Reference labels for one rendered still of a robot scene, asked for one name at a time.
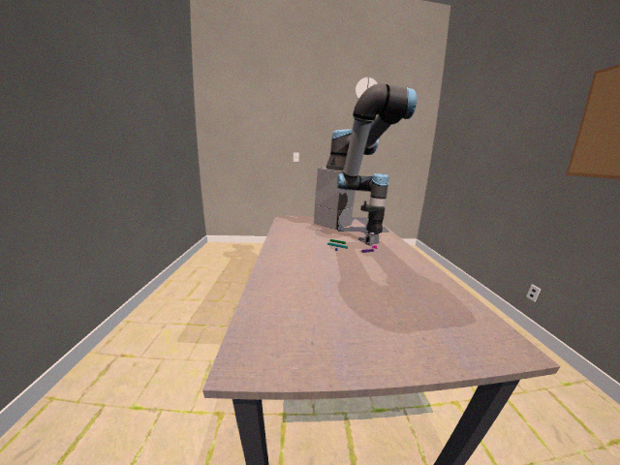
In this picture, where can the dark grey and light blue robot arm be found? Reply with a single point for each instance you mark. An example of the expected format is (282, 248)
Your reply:
(390, 103)

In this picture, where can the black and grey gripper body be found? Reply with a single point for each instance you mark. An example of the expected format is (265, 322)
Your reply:
(375, 215)

